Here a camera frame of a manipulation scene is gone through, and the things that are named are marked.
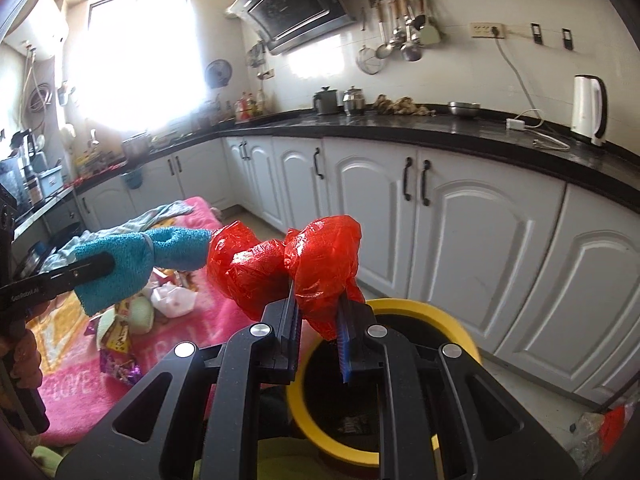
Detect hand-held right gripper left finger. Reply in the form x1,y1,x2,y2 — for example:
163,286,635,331
56,280,302,480

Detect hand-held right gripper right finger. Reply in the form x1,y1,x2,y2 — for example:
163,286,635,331
336,292,585,480

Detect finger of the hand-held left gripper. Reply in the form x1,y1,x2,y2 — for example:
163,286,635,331
0,252,116,317

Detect red plastic bag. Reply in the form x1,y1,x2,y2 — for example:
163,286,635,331
206,214,362,339

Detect blue terry cloth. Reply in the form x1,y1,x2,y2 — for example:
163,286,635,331
75,226,214,317

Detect pale green foam net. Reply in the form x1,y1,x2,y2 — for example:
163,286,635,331
95,294,155,349

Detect yellow trash bin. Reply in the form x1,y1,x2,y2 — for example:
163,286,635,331
286,297,484,467

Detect person's left hand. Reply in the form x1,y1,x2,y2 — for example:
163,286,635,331
9,331,45,377

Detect yellow brown snack wrapper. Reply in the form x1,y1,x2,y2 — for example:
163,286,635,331
102,320,132,354

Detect pink printed blanket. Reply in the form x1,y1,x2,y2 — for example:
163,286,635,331
24,196,302,447

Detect light blue box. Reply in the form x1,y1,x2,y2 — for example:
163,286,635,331
37,167,66,197

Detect purple shiny snack wrapper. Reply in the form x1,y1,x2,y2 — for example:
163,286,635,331
99,347,142,386

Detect dark bottle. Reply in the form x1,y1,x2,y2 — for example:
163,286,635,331
22,130,47,207

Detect white crumpled bag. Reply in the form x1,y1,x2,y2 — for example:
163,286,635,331
150,282,198,319

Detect steel stock pot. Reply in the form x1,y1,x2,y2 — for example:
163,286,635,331
122,133,152,161

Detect white base cabinets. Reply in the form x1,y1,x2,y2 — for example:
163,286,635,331
75,132,640,407

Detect group of condiment bottles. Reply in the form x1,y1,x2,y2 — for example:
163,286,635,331
234,90,267,123

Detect dark pot with lid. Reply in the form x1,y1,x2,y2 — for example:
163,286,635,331
313,86,342,116

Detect kitchen window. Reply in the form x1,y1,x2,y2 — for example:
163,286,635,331
64,0,212,132

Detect pile of ginger roots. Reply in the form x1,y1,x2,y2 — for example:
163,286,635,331
372,93,434,117

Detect white water heater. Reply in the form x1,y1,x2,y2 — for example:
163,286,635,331
0,0,69,63

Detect clear plastic bag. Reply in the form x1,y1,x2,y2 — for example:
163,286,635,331
567,402,632,477

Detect steel bowl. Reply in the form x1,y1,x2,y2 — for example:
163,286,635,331
447,101,482,120

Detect black range hood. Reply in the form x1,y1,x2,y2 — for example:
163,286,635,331
227,0,357,56

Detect white electric kettle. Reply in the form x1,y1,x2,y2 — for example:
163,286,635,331
570,74,610,147

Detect small wall fan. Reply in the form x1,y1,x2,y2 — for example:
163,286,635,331
205,59,234,89

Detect hanging wire strainer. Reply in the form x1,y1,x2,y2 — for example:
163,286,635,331
356,44,383,75

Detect white cable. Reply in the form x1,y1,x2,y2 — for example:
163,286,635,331
520,109,571,152

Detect grey power cable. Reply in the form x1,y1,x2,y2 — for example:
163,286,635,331
492,32,545,127

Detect beige wall power strip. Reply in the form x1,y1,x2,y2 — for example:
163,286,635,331
469,22,506,40

